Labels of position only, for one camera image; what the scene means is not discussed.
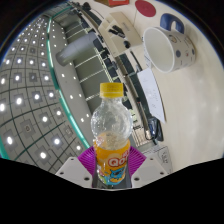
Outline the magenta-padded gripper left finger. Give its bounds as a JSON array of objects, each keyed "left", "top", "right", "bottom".
[{"left": 54, "top": 146, "right": 99, "bottom": 188}]

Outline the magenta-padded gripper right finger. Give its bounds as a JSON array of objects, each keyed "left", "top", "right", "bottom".
[{"left": 126, "top": 146, "right": 170, "bottom": 188}]

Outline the clear bottle yellow cap label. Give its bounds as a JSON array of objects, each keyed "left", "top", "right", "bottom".
[{"left": 90, "top": 82, "right": 134, "bottom": 186}]

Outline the black desk telephone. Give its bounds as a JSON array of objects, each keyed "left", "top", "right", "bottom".
[{"left": 144, "top": 115, "right": 165, "bottom": 144}]

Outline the group of ceiling lights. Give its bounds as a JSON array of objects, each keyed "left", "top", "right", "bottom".
[{"left": 0, "top": 16, "right": 88, "bottom": 161}]

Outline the long curved conference desk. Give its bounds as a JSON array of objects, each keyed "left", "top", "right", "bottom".
[{"left": 68, "top": 1, "right": 159, "bottom": 146}]

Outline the row of black office chairs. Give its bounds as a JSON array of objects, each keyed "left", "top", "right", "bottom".
[{"left": 89, "top": 29, "right": 138, "bottom": 125}]

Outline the black handheld tool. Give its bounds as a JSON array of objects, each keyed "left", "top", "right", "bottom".
[{"left": 107, "top": 24, "right": 127, "bottom": 39}]

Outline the beige compartment organizer tray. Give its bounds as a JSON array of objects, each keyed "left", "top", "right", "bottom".
[{"left": 99, "top": 11, "right": 144, "bottom": 58}]

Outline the flat round red coaster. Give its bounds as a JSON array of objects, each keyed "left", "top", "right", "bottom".
[{"left": 134, "top": 0, "right": 157, "bottom": 19}]

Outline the white dotted mug blue handle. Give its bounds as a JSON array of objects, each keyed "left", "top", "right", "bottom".
[{"left": 142, "top": 12, "right": 198, "bottom": 74}]

